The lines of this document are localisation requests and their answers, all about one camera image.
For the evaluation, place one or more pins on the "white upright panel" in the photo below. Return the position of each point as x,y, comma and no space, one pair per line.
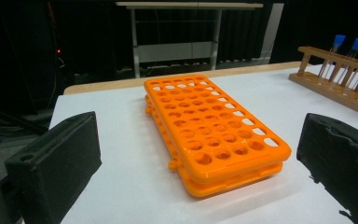
273,28

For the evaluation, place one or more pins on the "wooden test tube rack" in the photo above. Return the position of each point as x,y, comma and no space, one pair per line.
323,87

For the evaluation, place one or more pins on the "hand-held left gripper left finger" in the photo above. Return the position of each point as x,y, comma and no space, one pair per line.
59,161

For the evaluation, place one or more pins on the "white metal frame desk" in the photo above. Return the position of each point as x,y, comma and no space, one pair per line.
174,51

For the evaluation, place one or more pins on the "orange plastic test tube rack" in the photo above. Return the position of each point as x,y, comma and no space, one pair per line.
248,159

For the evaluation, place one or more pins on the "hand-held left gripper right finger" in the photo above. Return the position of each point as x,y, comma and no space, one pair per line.
341,155

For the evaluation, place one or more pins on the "white table cover sheet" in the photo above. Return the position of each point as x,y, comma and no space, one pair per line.
121,140

